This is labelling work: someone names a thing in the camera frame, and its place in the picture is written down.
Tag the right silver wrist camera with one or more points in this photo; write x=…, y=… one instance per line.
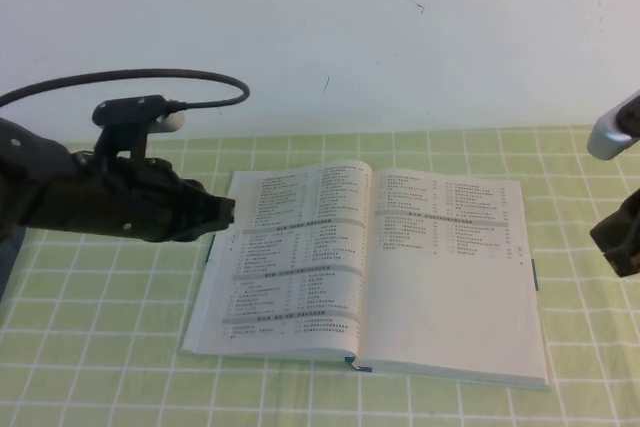
x=607, y=139

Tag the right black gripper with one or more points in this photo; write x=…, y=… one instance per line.
x=625, y=227

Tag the printed book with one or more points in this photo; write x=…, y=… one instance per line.
x=400, y=297

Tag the green checked tablecloth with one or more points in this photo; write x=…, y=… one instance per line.
x=125, y=322

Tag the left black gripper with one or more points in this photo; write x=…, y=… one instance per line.
x=130, y=202

